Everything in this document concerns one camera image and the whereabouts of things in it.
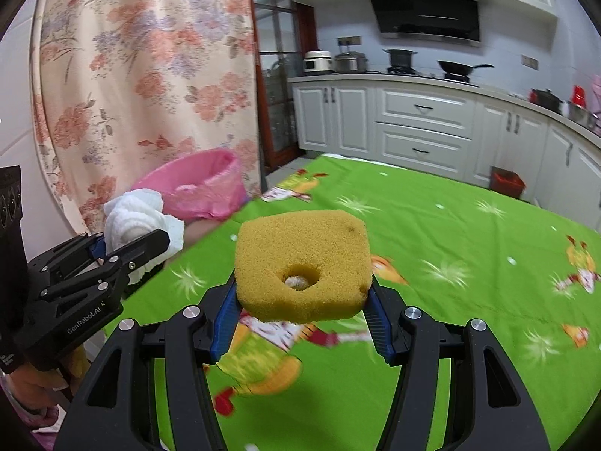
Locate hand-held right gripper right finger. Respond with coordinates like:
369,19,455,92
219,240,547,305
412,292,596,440
364,277,551,451

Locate person's left hand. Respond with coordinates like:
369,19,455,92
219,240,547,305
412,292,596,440
2,352,90,414

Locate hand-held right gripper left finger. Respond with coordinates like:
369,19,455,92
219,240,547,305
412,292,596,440
54,270,238,451

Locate green printed tablecloth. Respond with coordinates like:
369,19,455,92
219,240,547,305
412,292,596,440
106,153,601,451

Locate red floor bin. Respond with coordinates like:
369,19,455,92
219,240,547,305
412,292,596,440
491,166,525,199

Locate black frying pan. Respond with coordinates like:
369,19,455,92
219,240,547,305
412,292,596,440
438,59,495,80

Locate bin with pink bag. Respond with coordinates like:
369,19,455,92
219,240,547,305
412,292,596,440
129,148,247,221

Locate gas stove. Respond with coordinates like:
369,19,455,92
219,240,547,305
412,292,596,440
376,68,480,86

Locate white textured paper towel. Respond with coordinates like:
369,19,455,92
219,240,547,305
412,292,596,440
103,188,185,283

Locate black cooking pot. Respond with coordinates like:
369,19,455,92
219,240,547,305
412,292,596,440
382,48,418,71

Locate black and red casserole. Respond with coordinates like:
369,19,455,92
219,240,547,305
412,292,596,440
530,87,564,111

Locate white kitchen appliance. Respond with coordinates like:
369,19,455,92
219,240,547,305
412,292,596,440
303,50,334,75

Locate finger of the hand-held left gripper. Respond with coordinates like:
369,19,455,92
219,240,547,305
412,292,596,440
28,232,107,279
40,229,171,302

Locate floral curtain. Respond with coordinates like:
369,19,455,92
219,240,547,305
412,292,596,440
30,0,264,240

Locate silver rice cooker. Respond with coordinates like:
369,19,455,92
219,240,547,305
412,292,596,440
333,51,369,74

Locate white lower cabinets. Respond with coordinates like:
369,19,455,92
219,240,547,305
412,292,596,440
288,77,601,231

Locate black range hood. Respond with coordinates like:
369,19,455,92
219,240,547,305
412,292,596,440
362,0,482,48

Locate wooden framed glass door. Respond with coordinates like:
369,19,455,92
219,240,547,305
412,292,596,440
246,0,317,172

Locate yellow sponge with hole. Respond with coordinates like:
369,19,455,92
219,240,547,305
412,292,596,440
234,210,374,324

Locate steel bowl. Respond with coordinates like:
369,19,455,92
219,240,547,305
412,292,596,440
566,100,599,127

